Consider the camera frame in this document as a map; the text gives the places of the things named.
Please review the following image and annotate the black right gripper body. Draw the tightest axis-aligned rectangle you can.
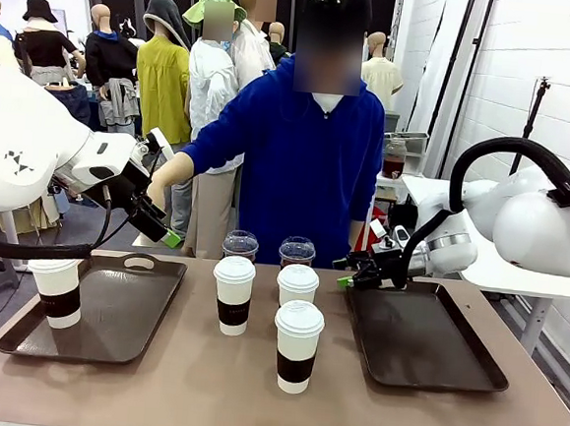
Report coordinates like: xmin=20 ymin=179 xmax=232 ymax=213
xmin=368 ymin=249 xmax=412 ymax=289

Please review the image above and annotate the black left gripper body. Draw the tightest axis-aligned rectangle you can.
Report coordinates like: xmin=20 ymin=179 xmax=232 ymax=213
xmin=109 ymin=155 xmax=158 ymax=216

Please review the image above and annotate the white lidded paper coffee cup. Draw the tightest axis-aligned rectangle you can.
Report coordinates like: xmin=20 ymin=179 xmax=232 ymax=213
xmin=274 ymin=262 xmax=321 ymax=310
xmin=23 ymin=255 xmax=87 ymax=331
xmin=269 ymin=298 xmax=327 ymax=397
xmin=208 ymin=254 xmax=258 ymax=338

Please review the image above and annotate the clear plastic iced drink cup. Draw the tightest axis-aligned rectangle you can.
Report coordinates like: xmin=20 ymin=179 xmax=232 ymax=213
xmin=277 ymin=234 xmax=318 ymax=272
xmin=221 ymin=228 xmax=261 ymax=264

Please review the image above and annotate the person's right forearm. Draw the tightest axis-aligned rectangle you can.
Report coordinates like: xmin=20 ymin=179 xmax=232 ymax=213
xmin=163 ymin=132 xmax=222 ymax=189

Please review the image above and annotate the dark brown plastic tray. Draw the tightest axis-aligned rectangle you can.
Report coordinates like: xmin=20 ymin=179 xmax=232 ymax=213
xmin=338 ymin=274 xmax=517 ymax=397
xmin=0 ymin=242 xmax=190 ymax=370

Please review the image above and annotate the person's right hand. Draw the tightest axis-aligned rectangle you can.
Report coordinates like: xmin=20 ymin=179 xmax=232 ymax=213
xmin=145 ymin=165 xmax=172 ymax=211

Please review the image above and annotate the person's left hand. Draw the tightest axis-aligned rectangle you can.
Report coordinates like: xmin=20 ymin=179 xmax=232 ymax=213
xmin=348 ymin=220 xmax=365 ymax=253

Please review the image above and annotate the mannequin in yellow-green blouse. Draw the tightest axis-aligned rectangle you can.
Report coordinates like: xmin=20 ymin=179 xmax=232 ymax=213
xmin=130 ymin=0 xmax=203 ymax=148

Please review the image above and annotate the person in blue hoodie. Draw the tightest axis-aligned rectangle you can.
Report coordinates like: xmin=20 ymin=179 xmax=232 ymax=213
xmin=172 ymin=0 xmax=397 ymax=274

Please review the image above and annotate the glass jar with brown liquid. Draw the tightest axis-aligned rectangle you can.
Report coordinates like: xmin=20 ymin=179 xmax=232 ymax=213
xmin=381 ymin=137 xmax=410 ymax=180

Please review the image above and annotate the mannequin in navy sweater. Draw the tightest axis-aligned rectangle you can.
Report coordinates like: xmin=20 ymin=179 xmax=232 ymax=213
xmin=78 ymin=2 xmax=147 ymax=131

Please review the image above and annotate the mannequin in black top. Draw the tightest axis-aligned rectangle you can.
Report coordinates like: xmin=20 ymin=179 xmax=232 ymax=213
xmin=11 ymin=0 xmax=94 ymax=91

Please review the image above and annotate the grey hood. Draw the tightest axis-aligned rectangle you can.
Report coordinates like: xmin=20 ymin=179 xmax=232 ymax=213
xmin=140 ymin=0 xmax=195 ymax=51

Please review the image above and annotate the tall mannequin in white shirt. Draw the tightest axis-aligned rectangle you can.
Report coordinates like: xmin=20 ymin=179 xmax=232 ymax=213
xmin=227 ymin=0 xmax=284 ymax=94

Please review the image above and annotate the mannequin in cream shirt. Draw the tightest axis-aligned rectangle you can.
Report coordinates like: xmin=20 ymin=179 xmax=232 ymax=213
xmin=356 ymin=30 xmax=409 ymax=115

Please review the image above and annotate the black bucket hat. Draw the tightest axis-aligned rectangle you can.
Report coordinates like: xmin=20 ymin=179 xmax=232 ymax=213
xmin=22 ymin=0 xmax=61 ymax=25

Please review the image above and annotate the small bare mannequin bust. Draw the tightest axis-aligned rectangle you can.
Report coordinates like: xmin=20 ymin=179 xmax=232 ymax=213
xmin=264 ymin=21 xmax=294 ymax=67

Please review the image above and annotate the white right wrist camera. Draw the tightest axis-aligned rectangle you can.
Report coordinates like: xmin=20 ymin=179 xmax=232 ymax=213
xmin=367 ymin=217 xmax=412 ymax=253

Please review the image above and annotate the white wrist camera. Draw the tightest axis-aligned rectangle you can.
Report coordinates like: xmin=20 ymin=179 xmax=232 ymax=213
xmin=367 ymin=217 xmax=412 ymax=253
xmin=143 ymin=126 xmax=178 ymax=164

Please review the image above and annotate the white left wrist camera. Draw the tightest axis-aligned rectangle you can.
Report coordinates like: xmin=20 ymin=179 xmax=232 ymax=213
xmin=143 ymin=126 xmax=178 ymax=164

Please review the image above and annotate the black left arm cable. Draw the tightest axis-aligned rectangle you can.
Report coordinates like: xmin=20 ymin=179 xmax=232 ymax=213
xmin=0 ymin=175 xmax=139 ymax=269

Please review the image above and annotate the black right arm hose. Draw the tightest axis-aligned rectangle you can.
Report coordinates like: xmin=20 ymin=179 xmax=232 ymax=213
xmin=397 ymin=128 xmax=570 ymax=303

